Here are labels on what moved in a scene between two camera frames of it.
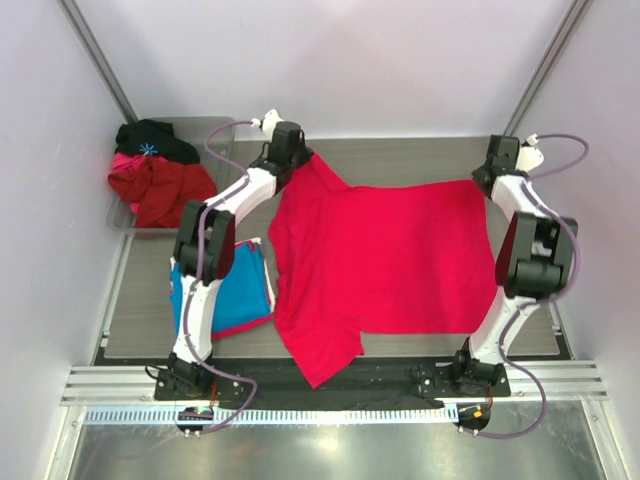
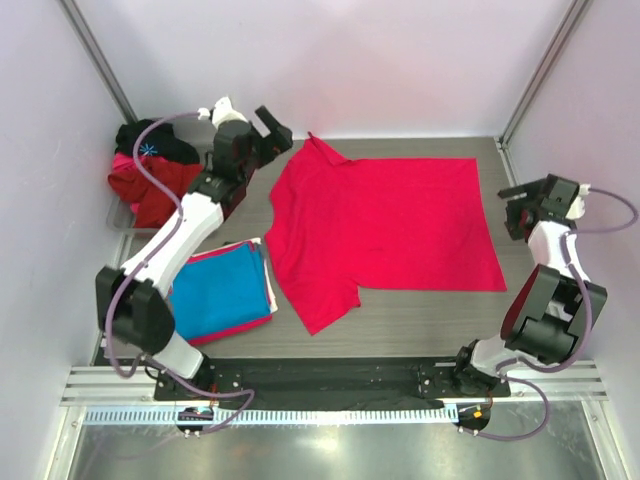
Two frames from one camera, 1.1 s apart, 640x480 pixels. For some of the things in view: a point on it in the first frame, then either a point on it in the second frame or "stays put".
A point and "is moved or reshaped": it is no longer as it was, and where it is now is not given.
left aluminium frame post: x=104 y=65 stays put
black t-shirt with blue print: x=154 y=139 stays put
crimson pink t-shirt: x=386 y=260 is moved or reshaped
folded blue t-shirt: x=242 y=296 stays put
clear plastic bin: x=192 y=131 stays put
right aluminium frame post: x=574 y=12 stays put
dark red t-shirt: x=160 y=189 stays put
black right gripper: x=477 y=172 → x=511 y=223
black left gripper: x=304 y=155 → x=277 y=143
